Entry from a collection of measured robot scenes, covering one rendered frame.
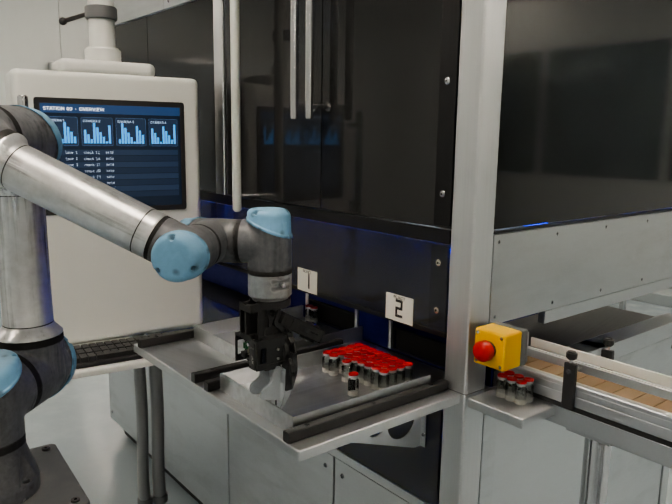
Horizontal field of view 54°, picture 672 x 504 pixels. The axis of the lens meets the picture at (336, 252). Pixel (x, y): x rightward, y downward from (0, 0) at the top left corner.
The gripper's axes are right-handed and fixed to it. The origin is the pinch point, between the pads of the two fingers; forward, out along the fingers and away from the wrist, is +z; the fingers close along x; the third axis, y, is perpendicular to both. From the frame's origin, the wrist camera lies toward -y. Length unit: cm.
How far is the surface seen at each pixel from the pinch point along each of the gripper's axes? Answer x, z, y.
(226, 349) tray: -37.3, 2.2, -10.1
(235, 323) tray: -53, 2, -22
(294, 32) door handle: -39, -71, -31
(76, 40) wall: -544, -128, -144
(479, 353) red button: 18.3, -7.6, -32.5
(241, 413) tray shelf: -7.5, 3.6, 3.7
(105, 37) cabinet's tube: -95, -73, -6
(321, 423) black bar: 8.2, 1.7, -3.0
